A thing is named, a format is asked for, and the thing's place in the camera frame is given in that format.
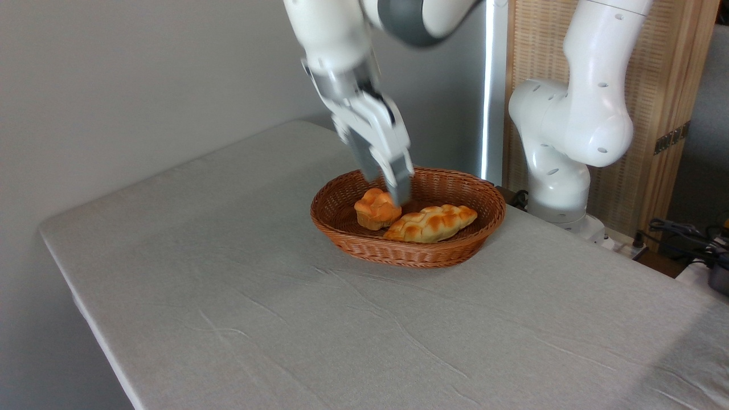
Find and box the small round bread roll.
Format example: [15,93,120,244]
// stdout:
[353,187,403,231]

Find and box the braided bread loaf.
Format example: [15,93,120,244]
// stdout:
[382,204,479,245]

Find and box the silver metal pole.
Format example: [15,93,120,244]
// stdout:
[480,0,509,186]

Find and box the brown wicker basket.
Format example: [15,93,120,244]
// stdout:
[310,166,507,269]

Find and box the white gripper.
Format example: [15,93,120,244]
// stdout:
[329,91,415,208]

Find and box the metal screen hinge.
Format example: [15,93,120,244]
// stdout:
[653,120,691,156]

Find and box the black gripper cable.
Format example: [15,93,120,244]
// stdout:
[359,83,398,126]

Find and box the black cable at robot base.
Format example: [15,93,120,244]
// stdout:
[494,184,530,211]

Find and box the grey tablecloth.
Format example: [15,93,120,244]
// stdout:
[38,120,729,410]

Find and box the grey metal pot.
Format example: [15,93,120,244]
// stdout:
[707,263,729,297]

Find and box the black cable bundle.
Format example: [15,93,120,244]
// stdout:
[632,218,729,269]

